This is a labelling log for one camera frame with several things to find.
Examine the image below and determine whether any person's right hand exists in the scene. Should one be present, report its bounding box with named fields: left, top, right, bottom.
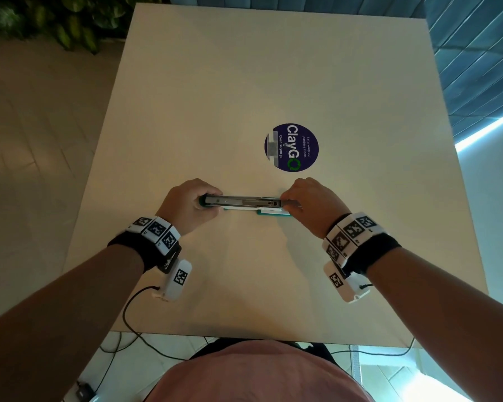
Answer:
left=282, top=177, right=352, bottom=240

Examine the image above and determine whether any person's left hand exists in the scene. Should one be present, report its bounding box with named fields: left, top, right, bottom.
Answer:
left=156, top=178, right=224, bottom=237

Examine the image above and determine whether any teal stapler with metal top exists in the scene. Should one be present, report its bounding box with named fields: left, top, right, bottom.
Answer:
left=199, top=194, right=293, bottom=216

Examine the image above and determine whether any person's left forearm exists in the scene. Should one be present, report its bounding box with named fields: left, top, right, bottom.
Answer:
left=0, top=245, right=145, bottom=402

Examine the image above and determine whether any person's right forearm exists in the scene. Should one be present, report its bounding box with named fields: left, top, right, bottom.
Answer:
left=366, top=246, right=503, bottom=402

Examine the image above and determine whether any round dark blue sticker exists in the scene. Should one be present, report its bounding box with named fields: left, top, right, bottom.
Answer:
left=264, top=123, right=319, bottom=173

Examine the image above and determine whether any person's pink shirt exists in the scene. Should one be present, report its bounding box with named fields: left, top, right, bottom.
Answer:
left=144, top=340, right=376, bottom=402

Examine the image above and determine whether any green leafy plant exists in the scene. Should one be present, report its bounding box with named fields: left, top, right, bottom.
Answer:
left=0, top=0, right=168, bottom=55

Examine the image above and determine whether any left wrist camera with markers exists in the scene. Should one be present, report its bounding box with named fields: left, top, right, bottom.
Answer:
left=108, top=216, right=193, bottom=303

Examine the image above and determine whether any wrist camera with markers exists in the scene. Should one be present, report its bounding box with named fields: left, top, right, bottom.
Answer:
left=322, top=212, right=402, bottom=304
left=108, top=216, right=193, bottom=303

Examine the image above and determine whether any right wrist camera with markers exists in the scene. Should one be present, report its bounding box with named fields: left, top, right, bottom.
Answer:
left=322, top=212, right=402, bottom=304

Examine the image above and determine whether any black cable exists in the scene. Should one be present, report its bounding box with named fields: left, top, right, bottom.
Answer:
left=97, top=286, right=193, bottom=390
left=329, top=337, right=416, bottom=357

